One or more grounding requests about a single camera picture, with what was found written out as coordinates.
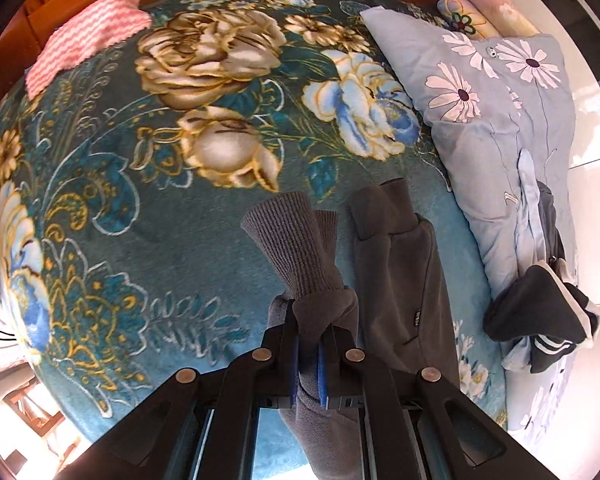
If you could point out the pink floral pillow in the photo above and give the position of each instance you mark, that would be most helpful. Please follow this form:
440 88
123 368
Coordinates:
506 18

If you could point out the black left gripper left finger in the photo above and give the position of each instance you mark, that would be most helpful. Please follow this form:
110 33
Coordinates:
200 425

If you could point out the pink knitted cloth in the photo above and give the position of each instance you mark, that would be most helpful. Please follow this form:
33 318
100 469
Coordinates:
97 27

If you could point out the light blue daisy quilt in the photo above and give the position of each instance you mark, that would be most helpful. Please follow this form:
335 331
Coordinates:
502 119

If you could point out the navy jacket with white stripes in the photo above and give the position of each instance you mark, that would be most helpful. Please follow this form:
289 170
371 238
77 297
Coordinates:
542 316

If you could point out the yellow floral pillow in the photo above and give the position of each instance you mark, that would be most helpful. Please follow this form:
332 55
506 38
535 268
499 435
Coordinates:
464 17

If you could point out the teal floral plush blanket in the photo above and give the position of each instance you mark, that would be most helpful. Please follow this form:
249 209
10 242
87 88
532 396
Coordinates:
123 185

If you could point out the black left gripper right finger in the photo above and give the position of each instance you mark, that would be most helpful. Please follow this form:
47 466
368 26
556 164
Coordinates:
416 426

